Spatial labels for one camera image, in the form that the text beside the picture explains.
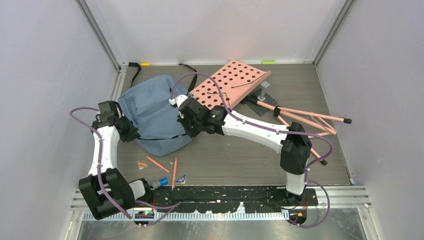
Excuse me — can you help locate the blue grey glue stick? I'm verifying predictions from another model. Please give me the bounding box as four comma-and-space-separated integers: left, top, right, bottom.
151, 177, 168, 190

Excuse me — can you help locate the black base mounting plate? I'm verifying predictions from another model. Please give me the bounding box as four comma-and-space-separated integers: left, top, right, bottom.
138, 185, 318, 214

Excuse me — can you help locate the orange pencil short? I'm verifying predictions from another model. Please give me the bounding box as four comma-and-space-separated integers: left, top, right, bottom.
146, 156, 170, 173

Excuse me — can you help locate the small orange white eraser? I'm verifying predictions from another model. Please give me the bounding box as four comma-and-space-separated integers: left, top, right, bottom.
137, 161, 148, 170

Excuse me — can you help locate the green tape marker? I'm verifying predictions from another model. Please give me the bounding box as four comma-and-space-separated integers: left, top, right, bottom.
261, 60, 276, 65

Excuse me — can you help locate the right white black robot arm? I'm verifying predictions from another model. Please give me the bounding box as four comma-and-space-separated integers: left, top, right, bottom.
169, 94, 312, 205

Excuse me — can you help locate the blue fabric backpack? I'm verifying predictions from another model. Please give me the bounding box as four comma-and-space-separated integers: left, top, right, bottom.
118, 74, 197, 157

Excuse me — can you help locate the pink perforated music stand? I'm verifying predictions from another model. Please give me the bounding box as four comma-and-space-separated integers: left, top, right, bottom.
193, 60, 345, 167

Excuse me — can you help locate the orange pencil long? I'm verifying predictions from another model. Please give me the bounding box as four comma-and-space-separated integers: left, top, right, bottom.
171, 157, 178, 191

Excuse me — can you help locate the aluminium front rail frame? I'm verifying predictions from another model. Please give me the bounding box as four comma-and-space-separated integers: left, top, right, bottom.
69, 66, 374, 223

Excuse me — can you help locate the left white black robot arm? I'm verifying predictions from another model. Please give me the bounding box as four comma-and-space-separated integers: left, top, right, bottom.
69, 100, 154, 220

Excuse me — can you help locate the dark grey lego plate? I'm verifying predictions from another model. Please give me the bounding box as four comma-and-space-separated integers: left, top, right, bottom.
242, 80, 278, 117

